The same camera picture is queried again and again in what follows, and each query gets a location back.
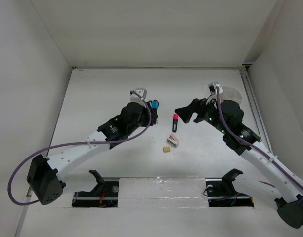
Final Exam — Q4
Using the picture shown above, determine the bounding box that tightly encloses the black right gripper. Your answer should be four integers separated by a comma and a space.
174, 95, 229, 134

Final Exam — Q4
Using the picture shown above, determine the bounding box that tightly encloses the blue black thick highlighter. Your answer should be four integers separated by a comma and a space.
151, 100, 159, 110

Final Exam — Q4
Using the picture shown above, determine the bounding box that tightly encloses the pink black thick highlighter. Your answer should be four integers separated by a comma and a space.
172, 114, 179, 132

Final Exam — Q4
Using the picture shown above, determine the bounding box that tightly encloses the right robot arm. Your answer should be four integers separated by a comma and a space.
175, 99, 303, 229

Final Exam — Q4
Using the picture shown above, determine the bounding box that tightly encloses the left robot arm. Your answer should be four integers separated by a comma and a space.
27, 100, 159, 205

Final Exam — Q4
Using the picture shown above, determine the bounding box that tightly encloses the white round compartment container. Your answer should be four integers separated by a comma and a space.
220, 86, 242, 105

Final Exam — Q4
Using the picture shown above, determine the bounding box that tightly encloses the pink eraser in sleeve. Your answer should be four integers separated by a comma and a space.
167, 134, 179, 147

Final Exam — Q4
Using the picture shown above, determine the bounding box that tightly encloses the small tan eraser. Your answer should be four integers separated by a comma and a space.
163, 147, 171, 153

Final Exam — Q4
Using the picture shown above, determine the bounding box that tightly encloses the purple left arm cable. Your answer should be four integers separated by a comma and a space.
7, 91, 153, 206

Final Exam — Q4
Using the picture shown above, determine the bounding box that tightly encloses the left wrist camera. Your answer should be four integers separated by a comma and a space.
131, 88, 147, 99

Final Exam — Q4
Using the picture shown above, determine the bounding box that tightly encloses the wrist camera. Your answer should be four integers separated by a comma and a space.
208, 82, 223, 96
131, 88, 147, 99

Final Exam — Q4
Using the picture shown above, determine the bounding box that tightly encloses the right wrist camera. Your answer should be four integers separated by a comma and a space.
208, 82, 223, 96

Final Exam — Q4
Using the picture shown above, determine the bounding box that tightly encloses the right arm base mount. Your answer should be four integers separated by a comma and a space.
203, 169, 254, 207

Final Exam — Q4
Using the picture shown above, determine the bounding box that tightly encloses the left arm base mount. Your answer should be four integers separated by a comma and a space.
72, 170, 120, 208

